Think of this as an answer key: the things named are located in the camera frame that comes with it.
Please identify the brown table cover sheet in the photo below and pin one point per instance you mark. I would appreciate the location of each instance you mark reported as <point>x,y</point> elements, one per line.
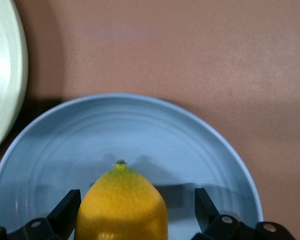
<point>190,50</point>

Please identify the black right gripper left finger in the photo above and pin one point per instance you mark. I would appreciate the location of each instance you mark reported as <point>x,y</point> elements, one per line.
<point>57,220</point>

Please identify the light green round plate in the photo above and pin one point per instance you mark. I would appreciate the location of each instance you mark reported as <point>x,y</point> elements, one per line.
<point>5,75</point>

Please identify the blue round plate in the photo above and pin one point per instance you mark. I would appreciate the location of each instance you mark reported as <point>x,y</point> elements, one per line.
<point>165,150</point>

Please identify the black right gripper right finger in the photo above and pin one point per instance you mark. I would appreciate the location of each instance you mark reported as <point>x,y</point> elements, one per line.
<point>215,225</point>

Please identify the yellow lemon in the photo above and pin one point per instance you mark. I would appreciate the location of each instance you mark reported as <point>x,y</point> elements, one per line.
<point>120,205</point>

